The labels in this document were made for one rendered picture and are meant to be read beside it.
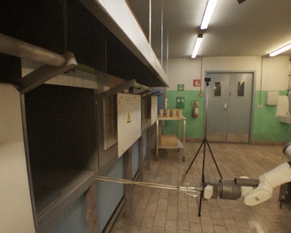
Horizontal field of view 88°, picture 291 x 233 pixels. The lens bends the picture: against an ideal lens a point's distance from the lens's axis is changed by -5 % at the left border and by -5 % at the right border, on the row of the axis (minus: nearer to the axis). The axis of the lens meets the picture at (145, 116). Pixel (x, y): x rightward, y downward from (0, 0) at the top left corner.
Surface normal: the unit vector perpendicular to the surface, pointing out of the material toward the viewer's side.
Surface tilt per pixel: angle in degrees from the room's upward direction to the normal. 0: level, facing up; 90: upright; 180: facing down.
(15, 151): 90
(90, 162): 90
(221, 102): 90
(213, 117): 90
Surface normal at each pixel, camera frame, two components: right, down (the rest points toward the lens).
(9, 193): 0.98, 0.02
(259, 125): -0.20, 0.11
